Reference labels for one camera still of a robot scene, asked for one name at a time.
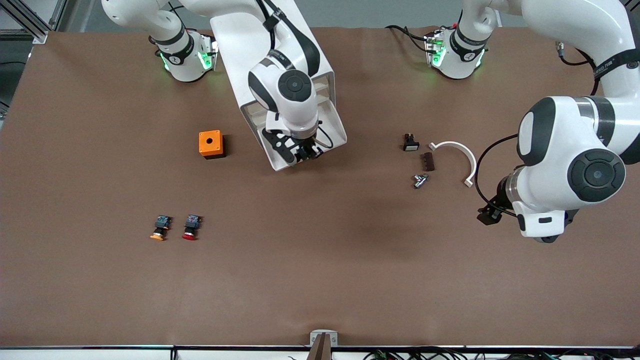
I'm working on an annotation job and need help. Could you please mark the orange button box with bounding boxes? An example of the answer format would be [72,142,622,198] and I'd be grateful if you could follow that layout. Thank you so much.
[198,130,226,160]

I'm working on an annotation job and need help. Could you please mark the white drawer cabinet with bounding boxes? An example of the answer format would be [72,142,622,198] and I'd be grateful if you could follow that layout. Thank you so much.
[210,0,336,151]

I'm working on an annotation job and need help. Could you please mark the red push button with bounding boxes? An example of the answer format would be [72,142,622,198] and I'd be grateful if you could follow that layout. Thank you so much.
[181,215,203,242]

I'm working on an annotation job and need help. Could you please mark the yellow push button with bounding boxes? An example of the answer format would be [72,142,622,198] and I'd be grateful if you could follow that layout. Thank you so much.
[149,215,174,242]

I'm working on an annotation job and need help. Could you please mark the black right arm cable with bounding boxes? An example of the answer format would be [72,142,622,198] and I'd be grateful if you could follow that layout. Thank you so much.
[314,123,335,150]

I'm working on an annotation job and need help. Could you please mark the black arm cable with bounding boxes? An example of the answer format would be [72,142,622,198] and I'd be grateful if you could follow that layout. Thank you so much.
[473,42,601,219]
[314,123,335,150]

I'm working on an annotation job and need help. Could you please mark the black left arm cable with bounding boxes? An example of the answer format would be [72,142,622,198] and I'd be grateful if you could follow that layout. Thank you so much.
[473,42,601,219]

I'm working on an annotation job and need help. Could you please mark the white curved bracket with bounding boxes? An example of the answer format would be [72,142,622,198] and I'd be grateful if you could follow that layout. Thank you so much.
[428,141,478,189]

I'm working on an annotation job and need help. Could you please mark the black base cable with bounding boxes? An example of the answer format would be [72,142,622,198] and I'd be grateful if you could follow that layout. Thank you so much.
[384,24,432,54]

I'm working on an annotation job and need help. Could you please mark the black cable bundle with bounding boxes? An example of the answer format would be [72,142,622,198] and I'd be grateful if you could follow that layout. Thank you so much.
[364,346,640,360]

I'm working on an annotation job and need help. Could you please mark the grey metal bracket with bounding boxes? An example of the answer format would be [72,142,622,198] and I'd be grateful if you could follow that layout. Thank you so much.
[307,329,339,360]

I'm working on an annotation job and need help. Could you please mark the aluminium frame post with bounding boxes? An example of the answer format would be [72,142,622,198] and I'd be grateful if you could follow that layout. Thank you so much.
[0,0,67,45]

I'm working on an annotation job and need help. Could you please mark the white table edge rail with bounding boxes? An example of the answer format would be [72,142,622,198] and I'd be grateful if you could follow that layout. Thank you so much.
[0,346,640,360]

